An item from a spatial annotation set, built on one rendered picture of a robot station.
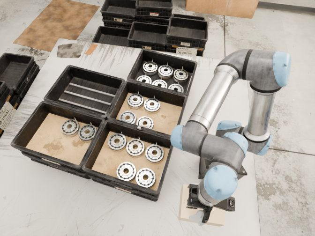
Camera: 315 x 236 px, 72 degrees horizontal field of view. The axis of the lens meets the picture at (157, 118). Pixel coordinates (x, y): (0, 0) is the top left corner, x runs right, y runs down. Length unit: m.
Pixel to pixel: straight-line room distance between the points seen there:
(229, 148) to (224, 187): 0.11
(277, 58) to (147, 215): 0.96
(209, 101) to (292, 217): 1.74
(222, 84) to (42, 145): 1.02
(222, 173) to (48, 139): 1.05
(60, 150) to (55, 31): 2.37
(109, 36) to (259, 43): 2.02
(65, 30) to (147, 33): 1.29
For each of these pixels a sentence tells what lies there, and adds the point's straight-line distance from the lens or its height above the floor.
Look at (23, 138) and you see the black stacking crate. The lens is 1.37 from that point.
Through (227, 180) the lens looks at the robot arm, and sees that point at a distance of 0.56.
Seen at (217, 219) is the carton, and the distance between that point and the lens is 0.88.
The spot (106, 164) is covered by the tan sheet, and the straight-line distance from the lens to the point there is 1.22.
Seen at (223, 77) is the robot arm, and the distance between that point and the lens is 0.81.
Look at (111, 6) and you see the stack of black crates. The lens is 3.03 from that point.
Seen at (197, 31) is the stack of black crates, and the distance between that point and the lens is 2.49.
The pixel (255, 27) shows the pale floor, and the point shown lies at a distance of 3.68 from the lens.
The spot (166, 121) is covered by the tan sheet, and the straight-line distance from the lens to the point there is 1.31.
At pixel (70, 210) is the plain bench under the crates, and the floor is 0.70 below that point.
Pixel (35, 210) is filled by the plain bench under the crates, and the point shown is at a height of 0.70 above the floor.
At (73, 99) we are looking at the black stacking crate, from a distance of 1.48.
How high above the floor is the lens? 1.96
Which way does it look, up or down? 59 degrees down
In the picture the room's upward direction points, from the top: 4 degrees clockwise
